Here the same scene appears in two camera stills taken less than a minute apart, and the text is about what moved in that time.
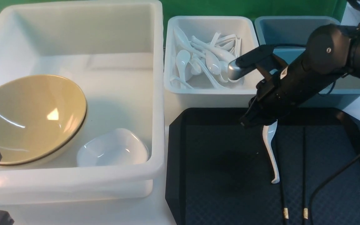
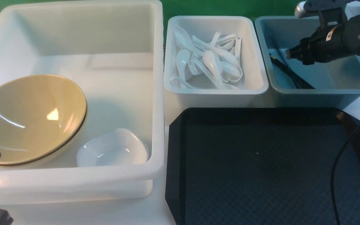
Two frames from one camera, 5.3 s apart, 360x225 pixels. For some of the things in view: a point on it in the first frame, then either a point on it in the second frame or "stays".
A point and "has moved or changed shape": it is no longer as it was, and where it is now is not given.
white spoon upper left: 182,38 stays
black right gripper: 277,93 -> 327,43
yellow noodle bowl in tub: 32,124 stays
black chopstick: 285,209 has moved or changed shape
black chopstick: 306,217 has moved or changed shape
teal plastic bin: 289,36 stays
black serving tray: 219,172 stays
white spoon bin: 198,50 stays
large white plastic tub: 114,51 stays
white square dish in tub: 112,146 stays
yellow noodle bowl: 31,119 stays
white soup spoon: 268,131 -> 210,59
